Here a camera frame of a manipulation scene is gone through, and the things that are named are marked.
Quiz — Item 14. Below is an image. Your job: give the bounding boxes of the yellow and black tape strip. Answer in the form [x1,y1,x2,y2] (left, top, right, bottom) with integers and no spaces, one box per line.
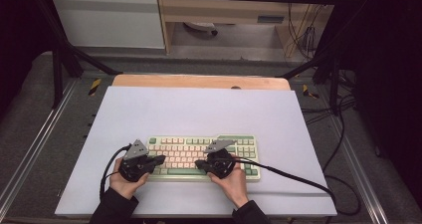
[87,78,103,97]
[302,84,319,100]

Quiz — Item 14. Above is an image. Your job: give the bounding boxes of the wooden table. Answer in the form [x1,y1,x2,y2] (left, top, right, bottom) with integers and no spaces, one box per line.
[111,73,293,92]

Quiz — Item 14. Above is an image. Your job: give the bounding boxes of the dark curtain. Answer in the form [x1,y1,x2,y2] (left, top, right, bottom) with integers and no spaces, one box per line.
[315,0,422,203]
[0,0,59,118]

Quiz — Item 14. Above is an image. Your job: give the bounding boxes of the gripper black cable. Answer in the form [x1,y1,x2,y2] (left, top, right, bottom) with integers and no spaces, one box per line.
[99,143,132,202]
[212,156,362,217]

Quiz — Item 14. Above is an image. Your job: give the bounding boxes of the person's left hand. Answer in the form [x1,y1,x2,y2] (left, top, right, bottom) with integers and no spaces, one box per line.
[108,156,150,200]

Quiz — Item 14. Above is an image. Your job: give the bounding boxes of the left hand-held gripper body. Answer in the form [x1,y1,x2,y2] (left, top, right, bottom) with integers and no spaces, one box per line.
[117,138,157,184]

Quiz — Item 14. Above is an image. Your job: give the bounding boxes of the light wooden desk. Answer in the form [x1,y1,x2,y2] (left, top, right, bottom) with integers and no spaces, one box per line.
[155,0,343,59]

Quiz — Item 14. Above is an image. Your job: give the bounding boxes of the black floor cables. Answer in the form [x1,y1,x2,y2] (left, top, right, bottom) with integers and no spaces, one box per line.
[300,68,358,173]

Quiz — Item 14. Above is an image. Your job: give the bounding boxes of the aluminium rail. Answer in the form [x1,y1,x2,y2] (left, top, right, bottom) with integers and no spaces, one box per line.
[0,79,80,215]
[326,115,390,224]

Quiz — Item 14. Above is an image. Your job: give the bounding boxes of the person's right hand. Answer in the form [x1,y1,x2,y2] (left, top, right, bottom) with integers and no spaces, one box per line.
[207,153,250,209]

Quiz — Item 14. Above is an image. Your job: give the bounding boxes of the hanging cable bundle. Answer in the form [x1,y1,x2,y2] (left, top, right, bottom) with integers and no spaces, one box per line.
[286,0,320,61]

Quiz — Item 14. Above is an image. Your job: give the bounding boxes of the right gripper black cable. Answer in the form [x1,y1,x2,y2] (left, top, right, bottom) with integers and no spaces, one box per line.
[212,156,362,217]

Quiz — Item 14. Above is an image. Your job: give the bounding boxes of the green and cream keyboard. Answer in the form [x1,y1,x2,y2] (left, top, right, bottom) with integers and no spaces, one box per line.
[147,133,262,183]

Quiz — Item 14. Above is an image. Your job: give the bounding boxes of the office chair base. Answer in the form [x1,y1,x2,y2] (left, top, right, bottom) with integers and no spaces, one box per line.
[182,21,219,37]

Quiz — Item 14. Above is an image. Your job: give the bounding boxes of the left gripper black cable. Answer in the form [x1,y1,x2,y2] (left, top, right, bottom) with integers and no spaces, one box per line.
[99,143,132,202]

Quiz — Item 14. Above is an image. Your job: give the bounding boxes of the white board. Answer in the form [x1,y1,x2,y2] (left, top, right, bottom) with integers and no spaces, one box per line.
[54,86,338,218]

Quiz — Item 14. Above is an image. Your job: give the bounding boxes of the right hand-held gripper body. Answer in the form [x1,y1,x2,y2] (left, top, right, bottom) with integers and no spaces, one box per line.
[203,138,238,180]

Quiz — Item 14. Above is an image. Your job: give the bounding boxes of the white cabinet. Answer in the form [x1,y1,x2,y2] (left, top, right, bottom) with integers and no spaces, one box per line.
[51,0,166,50]

